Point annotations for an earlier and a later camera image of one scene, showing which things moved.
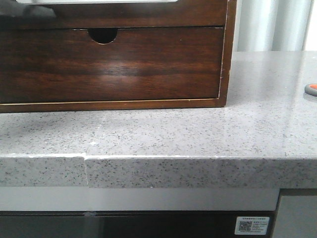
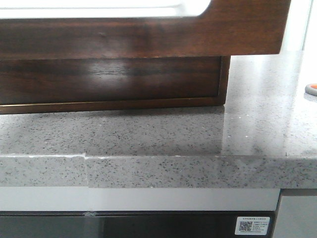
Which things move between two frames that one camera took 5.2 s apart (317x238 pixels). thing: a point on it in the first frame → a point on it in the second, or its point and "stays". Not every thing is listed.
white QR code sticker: (253, 225) stays
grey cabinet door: (296, 217) stays
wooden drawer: (182, 14) → (226, 27)
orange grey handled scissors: (311, 89) stays
